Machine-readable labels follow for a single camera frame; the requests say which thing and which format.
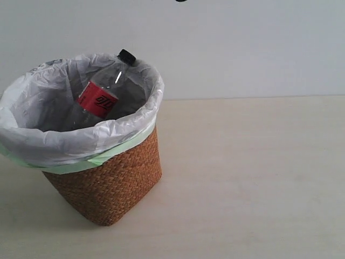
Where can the clear cola bottle red label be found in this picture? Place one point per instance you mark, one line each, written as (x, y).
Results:
(100, 95)

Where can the woven brown wastebasket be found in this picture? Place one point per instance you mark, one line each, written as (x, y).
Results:
(104, 194)

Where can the white plastic bin liner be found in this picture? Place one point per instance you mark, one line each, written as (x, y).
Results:
(35, 106)

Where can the green tape band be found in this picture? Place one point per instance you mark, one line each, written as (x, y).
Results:
(93, 162)

